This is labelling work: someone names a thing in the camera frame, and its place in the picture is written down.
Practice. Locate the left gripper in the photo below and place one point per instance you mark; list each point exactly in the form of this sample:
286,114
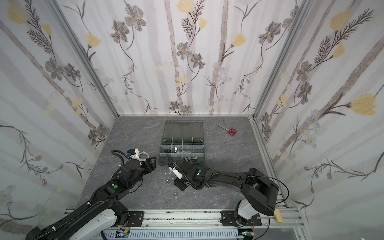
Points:
150,163

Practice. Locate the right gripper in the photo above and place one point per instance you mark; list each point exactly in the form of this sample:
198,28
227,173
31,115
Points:
182,167

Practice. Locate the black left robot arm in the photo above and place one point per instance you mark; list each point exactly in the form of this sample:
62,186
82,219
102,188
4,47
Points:
103,198

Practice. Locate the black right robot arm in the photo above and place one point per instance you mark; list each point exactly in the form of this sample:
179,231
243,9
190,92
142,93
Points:
260,191

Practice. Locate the grey plastic organizer box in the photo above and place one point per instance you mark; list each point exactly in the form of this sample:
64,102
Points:
183,139

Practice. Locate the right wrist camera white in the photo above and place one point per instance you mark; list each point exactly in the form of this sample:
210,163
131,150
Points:
176,172

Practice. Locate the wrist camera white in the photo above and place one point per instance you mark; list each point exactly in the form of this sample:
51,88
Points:
133,154
176,172

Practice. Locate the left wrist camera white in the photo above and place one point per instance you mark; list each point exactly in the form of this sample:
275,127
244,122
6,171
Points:
133,154

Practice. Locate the red handled scissors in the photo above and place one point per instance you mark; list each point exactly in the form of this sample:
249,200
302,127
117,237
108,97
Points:
231,132

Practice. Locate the white perforated cable duct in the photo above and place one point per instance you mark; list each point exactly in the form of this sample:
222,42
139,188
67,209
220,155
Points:
175,234

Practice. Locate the wooden block on rail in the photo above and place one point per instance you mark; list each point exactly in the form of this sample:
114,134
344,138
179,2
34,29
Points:
278,216

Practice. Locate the aluminium mounting rail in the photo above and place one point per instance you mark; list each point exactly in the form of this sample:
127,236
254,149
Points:
209,219

